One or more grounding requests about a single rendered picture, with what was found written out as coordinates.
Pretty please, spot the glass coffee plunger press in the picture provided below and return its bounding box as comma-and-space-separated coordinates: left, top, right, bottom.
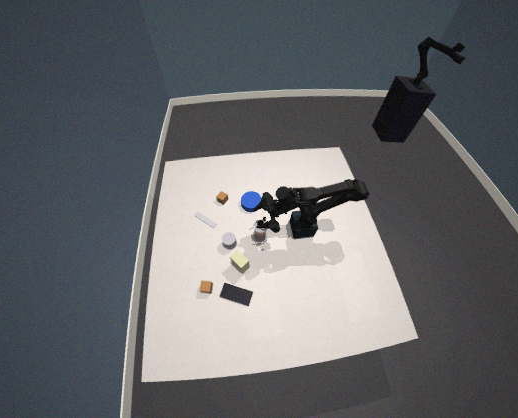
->
253, 217, 267, 244

